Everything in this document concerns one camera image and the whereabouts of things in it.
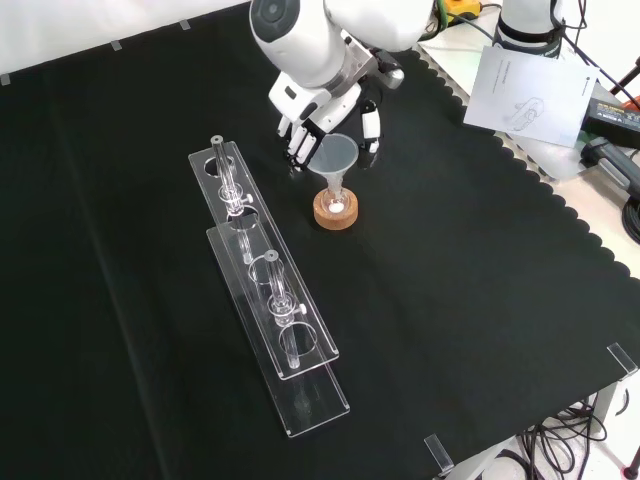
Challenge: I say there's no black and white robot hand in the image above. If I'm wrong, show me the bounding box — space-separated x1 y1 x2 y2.
268 72 384 174

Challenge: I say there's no clear plastic funnel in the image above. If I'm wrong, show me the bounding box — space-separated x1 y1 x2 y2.
308 133 360 202

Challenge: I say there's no clear round-bottom flask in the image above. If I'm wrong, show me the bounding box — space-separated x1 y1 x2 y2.
322 185 350 217

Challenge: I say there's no clear acrylic funnel stand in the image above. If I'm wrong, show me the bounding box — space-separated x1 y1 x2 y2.
187 133 352 441

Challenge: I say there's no yellow stop button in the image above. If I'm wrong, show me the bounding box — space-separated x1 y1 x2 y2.
442 0 485 22

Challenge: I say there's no black bench cloth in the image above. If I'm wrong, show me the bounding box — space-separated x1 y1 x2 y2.
0 0 640 480

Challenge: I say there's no white printed paper sheet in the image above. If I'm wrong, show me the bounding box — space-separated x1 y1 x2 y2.
462 45 600 149

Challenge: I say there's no pale board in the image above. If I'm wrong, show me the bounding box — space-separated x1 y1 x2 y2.
416 19 640 274

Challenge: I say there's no black power adapter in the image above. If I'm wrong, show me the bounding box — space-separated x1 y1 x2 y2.
583 96 640 135

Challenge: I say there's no clear acrylic cloth clip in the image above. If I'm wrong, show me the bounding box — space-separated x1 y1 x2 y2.
606 342 640 377
423 434 456 477

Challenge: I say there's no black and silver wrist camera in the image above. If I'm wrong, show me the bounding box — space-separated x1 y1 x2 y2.
372 47 407 92

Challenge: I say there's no cork ring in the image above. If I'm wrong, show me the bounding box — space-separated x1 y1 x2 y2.
312 189 362 233

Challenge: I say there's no green cable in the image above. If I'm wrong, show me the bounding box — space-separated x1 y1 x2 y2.
422 0 455 45

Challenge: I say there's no black plug with cable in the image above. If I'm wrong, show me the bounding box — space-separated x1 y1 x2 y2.
579 137 640 194

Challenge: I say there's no coiled black cable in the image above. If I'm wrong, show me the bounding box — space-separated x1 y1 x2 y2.
621 197 640 244

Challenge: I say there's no black cable bundle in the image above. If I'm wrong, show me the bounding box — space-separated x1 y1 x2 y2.
517 394 640 480

